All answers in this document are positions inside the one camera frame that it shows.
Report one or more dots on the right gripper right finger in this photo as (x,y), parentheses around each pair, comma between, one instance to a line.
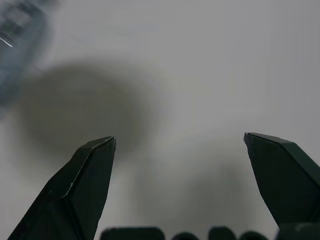
(287,182)

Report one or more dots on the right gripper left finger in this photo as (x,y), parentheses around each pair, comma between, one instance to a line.
(82,190)

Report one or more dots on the round motor housing copper windings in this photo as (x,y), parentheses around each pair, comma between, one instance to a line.
(17,50)

